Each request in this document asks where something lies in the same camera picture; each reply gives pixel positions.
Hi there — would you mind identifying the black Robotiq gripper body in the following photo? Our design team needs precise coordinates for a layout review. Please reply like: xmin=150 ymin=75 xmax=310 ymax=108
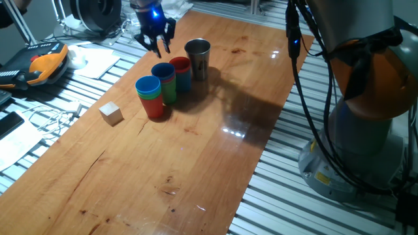
xmin=132 ymin=2 xmax=170 ymax=40

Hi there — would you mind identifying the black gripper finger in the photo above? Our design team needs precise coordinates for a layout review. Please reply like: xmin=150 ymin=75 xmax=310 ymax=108
xmin=134 ymin=32 xmax=163 ymax=59
xmin=162 ymin=18 xmax=176 ymax=55

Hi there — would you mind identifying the blue plastic cup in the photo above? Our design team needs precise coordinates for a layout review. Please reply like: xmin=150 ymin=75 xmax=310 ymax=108
xmin=151 ymin=62 xmax=176 ymax=82
xmin=175 ymin=70 xmax=193 ymax=93
xmin=135 ymin=75 xmax=162 ymax=95

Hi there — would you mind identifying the clear glass beaker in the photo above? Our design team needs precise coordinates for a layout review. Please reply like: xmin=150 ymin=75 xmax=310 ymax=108
xmin=122 ymin=5 xmax=142 ymax=35

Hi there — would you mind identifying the white tissue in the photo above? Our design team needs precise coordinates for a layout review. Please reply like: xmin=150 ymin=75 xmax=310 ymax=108
xmin=161 ymin=0 xmax=194 ymax=20

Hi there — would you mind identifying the stainless steel cup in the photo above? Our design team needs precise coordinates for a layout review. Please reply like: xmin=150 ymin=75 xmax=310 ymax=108
xmin=184 ymin=38 xmax=212 ymax=82

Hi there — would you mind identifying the white paper sheet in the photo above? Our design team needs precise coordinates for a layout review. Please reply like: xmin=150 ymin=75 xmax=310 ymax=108
xmin=0 ymin=110 xmax=43 ymax=172
xmin=70 ymin=47 xmax=121 ymax=80

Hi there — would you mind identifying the black round spool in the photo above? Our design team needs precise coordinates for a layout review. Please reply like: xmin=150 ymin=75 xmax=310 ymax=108
xmin=69 ymin=0 xmax=123 ymax=33

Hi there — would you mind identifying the white plastic adapter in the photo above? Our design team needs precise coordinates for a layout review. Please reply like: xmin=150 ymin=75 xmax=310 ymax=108
xmin=67 ymin=44 xmax=88 ymax=70

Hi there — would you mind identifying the small wooden cube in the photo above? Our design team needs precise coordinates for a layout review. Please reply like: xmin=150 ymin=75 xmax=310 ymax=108
xmin=99 ymin=101 xmax=125 ymax=127

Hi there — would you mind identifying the grey metal stand leg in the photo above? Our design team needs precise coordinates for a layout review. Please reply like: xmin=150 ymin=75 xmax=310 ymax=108
xmin=2 ymin=0 xmax=39 ymax=46
xmin=52 ymin=0 xmax=71 ymax=32

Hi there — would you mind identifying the orange black teach pendant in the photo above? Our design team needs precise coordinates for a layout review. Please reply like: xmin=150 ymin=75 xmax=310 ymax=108
xmin=0 ymin=41 xmax=70 ymax=91

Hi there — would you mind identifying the wooden work board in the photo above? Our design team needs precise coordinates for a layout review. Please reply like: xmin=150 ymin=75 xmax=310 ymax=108
xmin=0 ymin=9 xmax=315 ymax=235

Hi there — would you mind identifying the black smartphone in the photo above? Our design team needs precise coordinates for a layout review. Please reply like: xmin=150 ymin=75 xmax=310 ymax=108
xmin=0 ymin=111 xmax=25 ymax=140

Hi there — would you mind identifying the aluminium frame beam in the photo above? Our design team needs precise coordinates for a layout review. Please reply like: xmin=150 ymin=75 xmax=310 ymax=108
xmin=248 ymin=0 xmax=263 ymax=16

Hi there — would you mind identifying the white charger cable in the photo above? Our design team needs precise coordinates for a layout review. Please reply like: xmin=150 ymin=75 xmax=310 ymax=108
xmin=21 ymin=101 xmax=82 ymax=138

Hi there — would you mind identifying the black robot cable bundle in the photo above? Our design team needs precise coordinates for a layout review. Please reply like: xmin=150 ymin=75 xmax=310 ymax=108
xmin=284 ymin=0 xmax=418 ymax=196

